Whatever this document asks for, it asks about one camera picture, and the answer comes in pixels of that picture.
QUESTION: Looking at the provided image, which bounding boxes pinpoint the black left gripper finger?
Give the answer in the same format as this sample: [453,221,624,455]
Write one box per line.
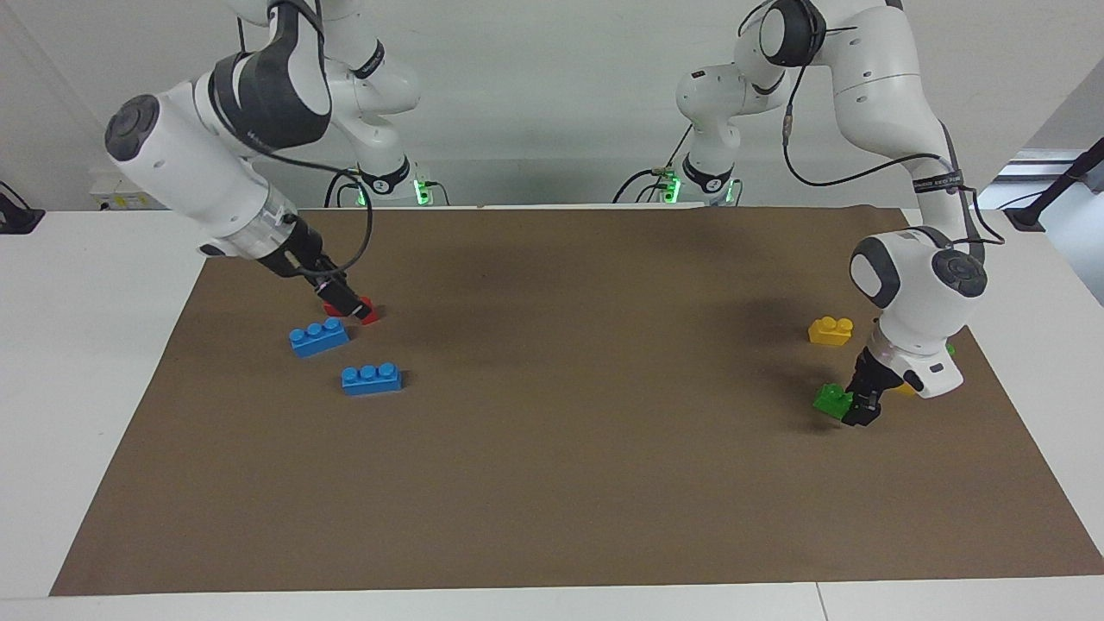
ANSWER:
[842,392,883,429]

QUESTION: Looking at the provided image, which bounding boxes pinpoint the blue three-stud block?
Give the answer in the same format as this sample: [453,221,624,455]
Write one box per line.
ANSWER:
[289,317,352,359]
[341,362,404,397]

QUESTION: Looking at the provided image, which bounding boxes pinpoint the black angled stand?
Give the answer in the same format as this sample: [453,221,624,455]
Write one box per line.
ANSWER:
[1004,136,1104,232]

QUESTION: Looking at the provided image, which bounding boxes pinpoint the brown table mat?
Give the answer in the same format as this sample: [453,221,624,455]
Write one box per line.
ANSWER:
[49,205,1104,598]

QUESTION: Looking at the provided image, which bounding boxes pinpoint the black table clamp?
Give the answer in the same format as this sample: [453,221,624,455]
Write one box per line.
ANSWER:
[0,179,46,235]

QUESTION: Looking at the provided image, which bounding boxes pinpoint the black right base cable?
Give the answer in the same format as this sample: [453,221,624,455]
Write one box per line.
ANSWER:
[324,167,363,209]

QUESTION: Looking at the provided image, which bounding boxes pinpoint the black base cable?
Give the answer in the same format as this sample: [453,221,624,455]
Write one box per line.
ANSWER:
[612,166,684,206]
[324,167,363,209]

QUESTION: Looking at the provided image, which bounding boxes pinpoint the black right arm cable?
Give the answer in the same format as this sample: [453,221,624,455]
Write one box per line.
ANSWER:
[233,0,375,279]

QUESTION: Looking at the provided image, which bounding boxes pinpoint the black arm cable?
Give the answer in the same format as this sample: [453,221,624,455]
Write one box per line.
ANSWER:
[233,0,375,279]
[737,0,1007,248]

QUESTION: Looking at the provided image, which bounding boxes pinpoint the white wall socket box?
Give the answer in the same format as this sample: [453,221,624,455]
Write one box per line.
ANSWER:
[90,167,173,211]

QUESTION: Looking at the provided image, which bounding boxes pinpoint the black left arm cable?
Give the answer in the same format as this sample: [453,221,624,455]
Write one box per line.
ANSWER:
[737,0,1007,248]

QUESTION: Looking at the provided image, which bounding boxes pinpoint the white wall conduit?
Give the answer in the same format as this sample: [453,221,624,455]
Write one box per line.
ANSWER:
[0,13,122,173]

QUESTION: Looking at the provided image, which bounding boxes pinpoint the black left base cable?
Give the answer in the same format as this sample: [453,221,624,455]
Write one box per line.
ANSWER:
[612,166,684,206]

